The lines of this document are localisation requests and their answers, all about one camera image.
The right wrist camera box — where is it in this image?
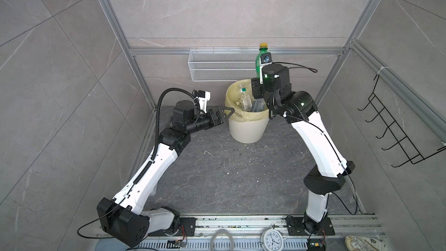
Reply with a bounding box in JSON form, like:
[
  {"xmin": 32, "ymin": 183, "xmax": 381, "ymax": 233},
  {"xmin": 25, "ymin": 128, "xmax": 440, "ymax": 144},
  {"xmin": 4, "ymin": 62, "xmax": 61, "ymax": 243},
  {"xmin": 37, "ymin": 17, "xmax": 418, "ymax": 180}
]
[{"xmin": 256, "ymin": 52, "xmax": 272, "ymax": 84}]

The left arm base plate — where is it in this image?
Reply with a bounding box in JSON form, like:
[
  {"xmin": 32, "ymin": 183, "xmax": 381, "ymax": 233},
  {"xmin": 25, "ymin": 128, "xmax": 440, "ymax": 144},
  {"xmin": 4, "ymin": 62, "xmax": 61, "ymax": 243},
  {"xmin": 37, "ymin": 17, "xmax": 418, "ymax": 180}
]
[{"xmin": 149, "ymin": 217, "xmax": 197, "ymax": 237}]

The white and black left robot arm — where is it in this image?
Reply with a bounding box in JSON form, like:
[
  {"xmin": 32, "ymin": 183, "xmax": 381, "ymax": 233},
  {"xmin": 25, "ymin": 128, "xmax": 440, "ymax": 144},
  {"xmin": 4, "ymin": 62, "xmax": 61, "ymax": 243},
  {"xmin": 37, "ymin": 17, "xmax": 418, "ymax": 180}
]
[{"xmin": 97, "ymin": 88, "xmax": 235, "ymax": 248}]

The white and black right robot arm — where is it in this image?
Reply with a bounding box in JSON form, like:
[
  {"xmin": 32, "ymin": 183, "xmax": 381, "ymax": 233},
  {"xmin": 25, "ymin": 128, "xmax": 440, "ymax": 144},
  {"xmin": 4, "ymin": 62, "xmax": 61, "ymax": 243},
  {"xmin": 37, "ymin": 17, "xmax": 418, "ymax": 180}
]
[{"xmin": 252, "ymin": 62, "xmax": 355, "ymax": 234}]

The white wire mesh basket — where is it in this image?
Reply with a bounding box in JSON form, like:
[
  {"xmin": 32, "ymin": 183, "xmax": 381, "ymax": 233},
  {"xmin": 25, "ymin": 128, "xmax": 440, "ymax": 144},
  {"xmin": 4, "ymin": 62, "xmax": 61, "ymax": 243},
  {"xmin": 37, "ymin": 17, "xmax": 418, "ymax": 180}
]
[{"xmin": 188, "ymin": 50, "xmax": 259, "ymax": 81}]

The white analog clock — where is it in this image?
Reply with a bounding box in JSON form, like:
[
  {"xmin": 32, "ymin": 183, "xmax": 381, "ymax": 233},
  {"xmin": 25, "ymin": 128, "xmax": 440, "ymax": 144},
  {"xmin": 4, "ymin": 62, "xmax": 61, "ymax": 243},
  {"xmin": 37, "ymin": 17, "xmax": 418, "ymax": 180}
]
[{"xmin": 261, "ymin": 228, "xmax": 284, "ymax": 251}]

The white bin with yellow bag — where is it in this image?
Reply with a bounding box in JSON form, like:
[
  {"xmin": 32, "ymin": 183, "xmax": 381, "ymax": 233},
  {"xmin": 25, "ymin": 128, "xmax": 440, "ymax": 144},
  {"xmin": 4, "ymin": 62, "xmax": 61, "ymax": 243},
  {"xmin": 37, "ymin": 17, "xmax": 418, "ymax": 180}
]
[{"xmin": 225, "ymin": 79, "xmax": 269, "ymax": 144}]

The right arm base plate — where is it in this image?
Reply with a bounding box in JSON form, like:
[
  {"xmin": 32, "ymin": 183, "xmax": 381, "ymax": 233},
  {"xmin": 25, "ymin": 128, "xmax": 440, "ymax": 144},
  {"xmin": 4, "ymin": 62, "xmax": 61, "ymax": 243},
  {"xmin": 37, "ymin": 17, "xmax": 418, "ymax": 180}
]
[{"xmin": 285, "ymin": 214, "xmax": 335, "ymax": 236}]

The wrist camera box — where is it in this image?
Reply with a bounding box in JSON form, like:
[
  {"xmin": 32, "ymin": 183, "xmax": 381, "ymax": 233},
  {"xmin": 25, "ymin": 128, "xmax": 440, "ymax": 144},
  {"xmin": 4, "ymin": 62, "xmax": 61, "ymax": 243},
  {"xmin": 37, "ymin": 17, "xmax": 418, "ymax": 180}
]
[
  {"xmin": 193, "ymin": 90, "xmax": 211, "ymax": 113},
  {"xmin": 256, "ymin": 52, "xmax": 272, "ymax": 84}
]

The clear square bottle green ring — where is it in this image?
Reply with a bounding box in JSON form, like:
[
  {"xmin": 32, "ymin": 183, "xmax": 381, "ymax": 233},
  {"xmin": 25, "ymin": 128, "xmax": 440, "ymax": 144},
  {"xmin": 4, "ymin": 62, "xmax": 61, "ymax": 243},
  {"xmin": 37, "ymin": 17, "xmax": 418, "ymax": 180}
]
[{"xmin": 237, "ymin": 83, "xmax": 253, "ymax": 112}]

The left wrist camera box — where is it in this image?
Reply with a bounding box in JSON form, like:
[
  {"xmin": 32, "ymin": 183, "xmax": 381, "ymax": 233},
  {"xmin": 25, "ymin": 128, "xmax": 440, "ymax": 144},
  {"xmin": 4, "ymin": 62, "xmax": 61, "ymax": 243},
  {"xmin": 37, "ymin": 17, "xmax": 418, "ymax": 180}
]
[{"xmin": 193, "ymin": 90, "xmax": 211, "ymax": 113}]

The black wire hook rack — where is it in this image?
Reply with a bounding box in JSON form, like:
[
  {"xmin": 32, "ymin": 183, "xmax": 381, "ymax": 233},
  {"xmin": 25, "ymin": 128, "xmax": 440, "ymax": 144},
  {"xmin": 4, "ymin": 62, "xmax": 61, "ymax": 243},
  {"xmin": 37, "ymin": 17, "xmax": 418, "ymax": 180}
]
[{"xmin": 358, "ymin": 74, "xmax": 446, "ymax": 168}]

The clear tube loop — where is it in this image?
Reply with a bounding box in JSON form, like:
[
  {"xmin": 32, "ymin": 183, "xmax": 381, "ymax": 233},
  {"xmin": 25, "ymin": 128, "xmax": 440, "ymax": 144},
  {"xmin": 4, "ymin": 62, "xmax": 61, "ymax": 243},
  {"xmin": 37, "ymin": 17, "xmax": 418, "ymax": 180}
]
[{"xmin": 210, "ymin": 229, "xmax": 235, "ymax": 251}]

